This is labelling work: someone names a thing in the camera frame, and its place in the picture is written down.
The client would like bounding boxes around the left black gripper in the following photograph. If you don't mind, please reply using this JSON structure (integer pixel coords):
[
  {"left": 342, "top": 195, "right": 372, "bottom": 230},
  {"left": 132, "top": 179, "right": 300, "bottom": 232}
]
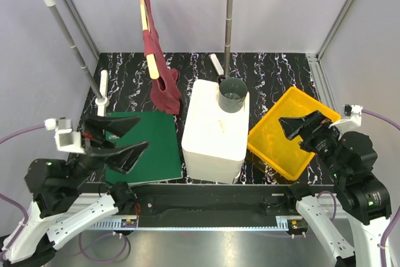
[{"left": 66, "top": 113, "right": 152, "bottom": 188}]

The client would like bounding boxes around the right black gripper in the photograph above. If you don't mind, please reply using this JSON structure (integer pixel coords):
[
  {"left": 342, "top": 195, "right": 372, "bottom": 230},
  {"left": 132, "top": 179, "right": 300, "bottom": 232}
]
[{"left": 278, "top": 108, "right": 347, "bottom": 179}]

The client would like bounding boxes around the maroon tank top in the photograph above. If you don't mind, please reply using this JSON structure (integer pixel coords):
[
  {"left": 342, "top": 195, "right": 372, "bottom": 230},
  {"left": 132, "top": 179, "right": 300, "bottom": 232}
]
[{"left": 142, "top": 0, "right": 182, "bottom": 114}]

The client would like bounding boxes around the beige wooden clothes hanger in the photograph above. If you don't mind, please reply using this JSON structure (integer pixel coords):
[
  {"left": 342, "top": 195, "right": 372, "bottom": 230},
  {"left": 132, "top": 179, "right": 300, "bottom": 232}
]
[{"left": 139, "top": 0, "right": 159, "bottom": 80}]

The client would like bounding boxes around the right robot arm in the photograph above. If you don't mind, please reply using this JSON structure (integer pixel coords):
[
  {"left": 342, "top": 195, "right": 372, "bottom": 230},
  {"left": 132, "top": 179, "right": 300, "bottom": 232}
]
[{"left": 279, "top": 106, "right": 392, "bottom": 266}]

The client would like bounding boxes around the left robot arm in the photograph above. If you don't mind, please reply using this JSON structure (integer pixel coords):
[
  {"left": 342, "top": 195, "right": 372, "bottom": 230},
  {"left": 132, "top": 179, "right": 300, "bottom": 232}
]
[{"left": 1, "top": 116, "right": 149, "bottom": 266}]

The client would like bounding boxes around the yellow plastic bin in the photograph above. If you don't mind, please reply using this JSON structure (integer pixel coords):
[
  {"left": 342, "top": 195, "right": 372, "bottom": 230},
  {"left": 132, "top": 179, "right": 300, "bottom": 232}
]
[{"left": 247, "top": 87, "right": 341, "bottom": 181}]

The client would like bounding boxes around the green binder folder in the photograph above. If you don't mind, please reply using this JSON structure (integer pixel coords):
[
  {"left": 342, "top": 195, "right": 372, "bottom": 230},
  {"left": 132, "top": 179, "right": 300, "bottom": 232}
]
[{"left": 104, "top": 111, "right": 184, "bottom": 186}]

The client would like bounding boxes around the dark green mug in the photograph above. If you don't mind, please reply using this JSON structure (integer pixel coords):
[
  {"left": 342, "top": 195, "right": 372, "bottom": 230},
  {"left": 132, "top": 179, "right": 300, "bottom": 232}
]
[{"left": 218, "top": 75, "right": 248, "bottom": 113}]

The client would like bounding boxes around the white styrofoam box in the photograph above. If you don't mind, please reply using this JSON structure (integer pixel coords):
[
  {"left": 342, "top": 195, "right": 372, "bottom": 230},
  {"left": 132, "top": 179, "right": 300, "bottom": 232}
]
[{"left": 181, "top": 79, "right": 250, "bottom": 184}]

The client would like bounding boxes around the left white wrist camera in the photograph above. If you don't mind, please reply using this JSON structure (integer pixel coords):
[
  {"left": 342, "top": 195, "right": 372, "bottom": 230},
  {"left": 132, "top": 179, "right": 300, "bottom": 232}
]
[{"left": 44, "top": 118, "right": 85, "bottom": 154}]

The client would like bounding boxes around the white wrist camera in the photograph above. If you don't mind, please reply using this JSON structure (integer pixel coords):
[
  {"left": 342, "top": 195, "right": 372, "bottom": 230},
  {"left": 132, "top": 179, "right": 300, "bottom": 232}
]
[
  {"left": 329, "top": 104, "right": 363, "bottom": 132},
  {"left": 44, "top": 118, "right": 85, "bottom": 154}
]

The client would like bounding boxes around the aluminium frame post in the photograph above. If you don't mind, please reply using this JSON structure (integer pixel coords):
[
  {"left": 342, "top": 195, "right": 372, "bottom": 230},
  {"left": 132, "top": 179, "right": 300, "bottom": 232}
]
[{"left": 315, "top": 0, "right": 376, "bottom": 60}]

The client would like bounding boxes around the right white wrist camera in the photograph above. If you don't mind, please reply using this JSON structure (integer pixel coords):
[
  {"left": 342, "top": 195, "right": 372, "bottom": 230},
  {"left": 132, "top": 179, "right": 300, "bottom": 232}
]
[{"left": 329, "top": 104, "right": 363, "bottom": 132}]

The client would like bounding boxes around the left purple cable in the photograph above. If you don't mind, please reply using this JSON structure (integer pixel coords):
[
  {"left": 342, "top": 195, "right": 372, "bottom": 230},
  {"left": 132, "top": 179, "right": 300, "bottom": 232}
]
[{"left": 0, "top": 124, "right": 48, "bottom": 144}]

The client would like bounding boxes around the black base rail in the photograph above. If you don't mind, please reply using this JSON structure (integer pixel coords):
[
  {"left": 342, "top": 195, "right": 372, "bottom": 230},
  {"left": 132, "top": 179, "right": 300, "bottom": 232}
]
[{"left": 77, "top": 182, "right": 338, "bottom": 230}]

